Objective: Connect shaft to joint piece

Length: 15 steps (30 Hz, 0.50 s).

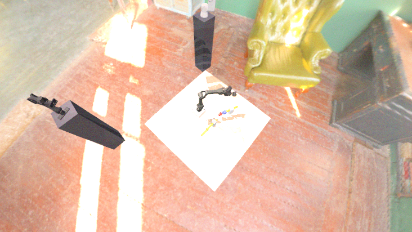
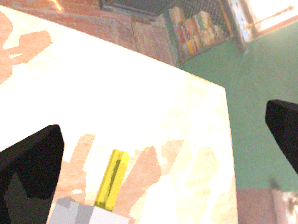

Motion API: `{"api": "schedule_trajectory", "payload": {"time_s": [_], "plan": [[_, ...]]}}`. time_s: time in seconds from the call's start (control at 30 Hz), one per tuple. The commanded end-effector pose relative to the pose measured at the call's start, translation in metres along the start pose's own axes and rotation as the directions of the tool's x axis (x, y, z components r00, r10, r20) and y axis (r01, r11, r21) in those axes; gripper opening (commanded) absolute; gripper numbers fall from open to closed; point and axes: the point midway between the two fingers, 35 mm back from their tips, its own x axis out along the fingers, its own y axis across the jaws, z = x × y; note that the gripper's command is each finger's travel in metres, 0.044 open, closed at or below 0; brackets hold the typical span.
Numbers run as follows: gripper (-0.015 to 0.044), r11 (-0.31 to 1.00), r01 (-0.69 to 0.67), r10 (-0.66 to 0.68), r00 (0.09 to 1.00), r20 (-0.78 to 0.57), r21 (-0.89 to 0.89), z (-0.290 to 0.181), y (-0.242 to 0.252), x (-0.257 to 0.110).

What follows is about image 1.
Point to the yellow long bar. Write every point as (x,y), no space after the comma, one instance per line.
(213,123)

